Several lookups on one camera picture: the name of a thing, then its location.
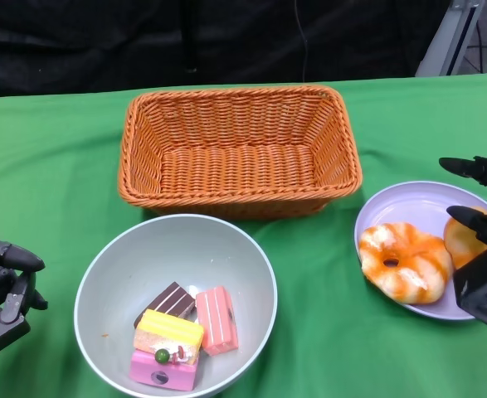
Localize pink cake slice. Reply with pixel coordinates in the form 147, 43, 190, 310
129, 350, 198, 391

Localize red striped cake slice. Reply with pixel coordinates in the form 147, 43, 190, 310
195, 285, 240, 357

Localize black backdrop cloth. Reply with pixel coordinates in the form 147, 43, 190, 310
0, 0, 455, 100

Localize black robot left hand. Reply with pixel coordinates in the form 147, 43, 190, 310
0, 230, 48, 358

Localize orange wicker basket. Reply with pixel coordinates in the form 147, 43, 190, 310
117, 85, 363, 220

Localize yellow cream cake slice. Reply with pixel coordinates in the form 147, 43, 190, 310
133, 308, 205, 366

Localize brown chocolate cake slice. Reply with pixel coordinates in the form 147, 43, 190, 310
134, 281, 197, 328

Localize grey round bowl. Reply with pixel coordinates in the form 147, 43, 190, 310
73, 213, 278, 397

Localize grey metal frame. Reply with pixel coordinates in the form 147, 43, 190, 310
416, 0, 487, 77

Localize black floor cables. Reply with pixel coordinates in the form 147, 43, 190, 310
465, 24, 487, 75

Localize green tablecloth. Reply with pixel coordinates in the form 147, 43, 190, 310
0, 70, 487, 398

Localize orange striped ring bread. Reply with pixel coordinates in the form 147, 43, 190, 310
358, 222, 454, 306
442, 206, 487, 269

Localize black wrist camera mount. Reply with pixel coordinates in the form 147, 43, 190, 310
452, 247, 487, 333

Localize lavender round plate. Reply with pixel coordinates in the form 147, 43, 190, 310
353, 180, 487, 321

